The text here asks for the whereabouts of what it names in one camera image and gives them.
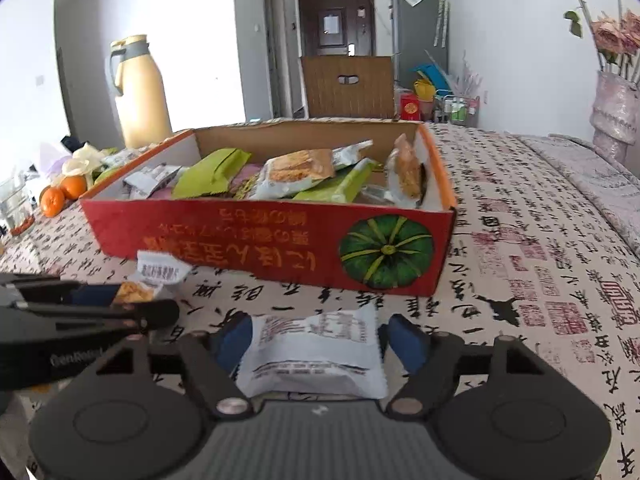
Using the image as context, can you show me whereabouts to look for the purple plastic bag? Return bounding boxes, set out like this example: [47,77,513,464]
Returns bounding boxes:
[30,142,76,181]

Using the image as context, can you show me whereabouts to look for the wooden chair back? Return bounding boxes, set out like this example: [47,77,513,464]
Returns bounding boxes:
[301,56,396,118]

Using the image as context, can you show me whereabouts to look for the pale pink vase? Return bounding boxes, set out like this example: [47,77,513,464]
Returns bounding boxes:
[589,70,640,163]

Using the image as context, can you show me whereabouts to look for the green snack packet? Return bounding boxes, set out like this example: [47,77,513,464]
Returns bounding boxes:
[292,157,383,204]
[172,147,252,199]

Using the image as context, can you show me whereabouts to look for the blue plastic item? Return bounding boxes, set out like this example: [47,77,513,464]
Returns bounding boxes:
[410,62,451,92]

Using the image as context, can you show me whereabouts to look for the dried pink roses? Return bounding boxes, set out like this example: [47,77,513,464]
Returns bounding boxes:
[545,0,640,81]

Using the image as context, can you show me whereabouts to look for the yellow thermos jug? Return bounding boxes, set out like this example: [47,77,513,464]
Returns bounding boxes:
[110,35,173,150]

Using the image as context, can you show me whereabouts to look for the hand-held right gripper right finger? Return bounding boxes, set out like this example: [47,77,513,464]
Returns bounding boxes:
[385,314,543,421]

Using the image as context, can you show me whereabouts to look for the red cardboard box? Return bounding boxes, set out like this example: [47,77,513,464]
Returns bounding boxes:
[80,120,458,297]

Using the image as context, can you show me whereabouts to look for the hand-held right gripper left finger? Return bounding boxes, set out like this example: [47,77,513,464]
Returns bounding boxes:
[95,312,254,421]

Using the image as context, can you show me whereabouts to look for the small green packets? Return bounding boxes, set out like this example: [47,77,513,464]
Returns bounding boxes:
[92,165,126,186]

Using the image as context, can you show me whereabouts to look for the white packet with cracker picture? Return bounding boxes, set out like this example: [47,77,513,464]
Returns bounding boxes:
[330,140,375,171]
[248,149,337,200]
[112,250,193,306]

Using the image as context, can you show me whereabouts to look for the cream crumpled wrapper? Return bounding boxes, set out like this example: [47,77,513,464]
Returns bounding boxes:
[62,142,108,178]

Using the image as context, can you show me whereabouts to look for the grey refrigerator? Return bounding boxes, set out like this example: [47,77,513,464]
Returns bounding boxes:
[390,0,449,83]

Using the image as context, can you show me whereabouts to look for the orange fruit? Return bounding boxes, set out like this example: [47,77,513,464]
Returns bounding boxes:
[40,187,66,218]
[61,174,88,200]

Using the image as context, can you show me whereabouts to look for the white snack packet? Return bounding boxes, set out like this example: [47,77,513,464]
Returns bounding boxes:
[235,305,390,398]
[122,164,183,200]

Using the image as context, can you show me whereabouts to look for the white dried grass bunch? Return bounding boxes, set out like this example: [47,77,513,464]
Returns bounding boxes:
[452,52,483,96]

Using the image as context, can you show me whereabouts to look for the clear glass cup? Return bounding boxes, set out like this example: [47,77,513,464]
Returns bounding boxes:
[0,177,36,236]

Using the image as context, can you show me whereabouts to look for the tan cracker snack packet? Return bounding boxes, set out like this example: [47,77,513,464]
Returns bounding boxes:
[385,133,426,208]

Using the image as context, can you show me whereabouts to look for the red gift box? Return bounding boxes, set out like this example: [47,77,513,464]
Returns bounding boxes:
[400,92,421,122]

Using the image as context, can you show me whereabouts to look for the metal rack with bottles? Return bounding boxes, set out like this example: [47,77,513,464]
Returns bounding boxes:
[440,95,480,126]

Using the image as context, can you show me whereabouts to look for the dark brown door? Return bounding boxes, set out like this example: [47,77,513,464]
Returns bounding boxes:
[297,0,376,58]

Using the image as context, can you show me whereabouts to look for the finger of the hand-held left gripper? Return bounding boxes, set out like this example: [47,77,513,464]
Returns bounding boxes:
[20,300,180,333]
[0,274,123,308]

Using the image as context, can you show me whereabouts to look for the grey patterned cloth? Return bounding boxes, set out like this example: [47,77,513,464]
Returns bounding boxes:
[517,132,640,261]

